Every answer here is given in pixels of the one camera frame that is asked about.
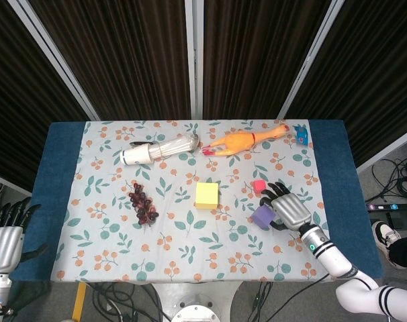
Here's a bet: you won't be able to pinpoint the medium purple foam cube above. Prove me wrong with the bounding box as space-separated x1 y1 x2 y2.
250 205 277 231

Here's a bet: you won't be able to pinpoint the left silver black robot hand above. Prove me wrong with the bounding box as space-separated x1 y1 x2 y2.
0 197 49 274

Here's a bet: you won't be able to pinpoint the dark folding screen panel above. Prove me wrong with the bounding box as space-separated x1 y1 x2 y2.
277 0 407 172
0 0 101 199
7 0 204 121
185 0 346 120

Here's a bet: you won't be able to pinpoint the floral tablecloth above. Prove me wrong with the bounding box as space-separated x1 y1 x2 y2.
50 119 335 283

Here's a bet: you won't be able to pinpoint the white black sneaker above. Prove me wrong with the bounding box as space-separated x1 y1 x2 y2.
371 221 402 261

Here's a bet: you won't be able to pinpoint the clear sleeve of white straws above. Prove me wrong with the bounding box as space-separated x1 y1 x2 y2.
146 133 201 159

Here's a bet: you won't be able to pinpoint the yellow table leg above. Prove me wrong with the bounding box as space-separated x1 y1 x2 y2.
71 282 88 321

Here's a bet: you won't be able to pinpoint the orange rubber chicken toy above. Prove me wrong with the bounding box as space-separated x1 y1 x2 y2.
200 123 291 158

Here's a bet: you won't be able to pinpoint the black floor cable bundle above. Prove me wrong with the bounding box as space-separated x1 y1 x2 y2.
370 156 407 203

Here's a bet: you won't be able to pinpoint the black cables under table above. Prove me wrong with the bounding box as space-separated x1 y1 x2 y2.
88 282 167 322

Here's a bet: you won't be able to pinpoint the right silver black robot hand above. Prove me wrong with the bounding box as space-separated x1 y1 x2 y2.
259 181 313 233

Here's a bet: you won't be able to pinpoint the dark red grape bunch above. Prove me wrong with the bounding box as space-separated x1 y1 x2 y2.
128 182 160 227

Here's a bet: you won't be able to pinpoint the blue table cover cloth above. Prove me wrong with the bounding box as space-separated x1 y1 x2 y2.
9 119 384 283

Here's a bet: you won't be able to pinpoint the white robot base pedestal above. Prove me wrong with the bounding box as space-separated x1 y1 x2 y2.
150 282 245 322

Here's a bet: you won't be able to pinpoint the large yellow foam cube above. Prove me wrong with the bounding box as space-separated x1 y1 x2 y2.
193 182 220 211

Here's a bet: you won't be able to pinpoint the black trouser leg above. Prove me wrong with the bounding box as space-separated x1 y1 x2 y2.
388 235 407 270

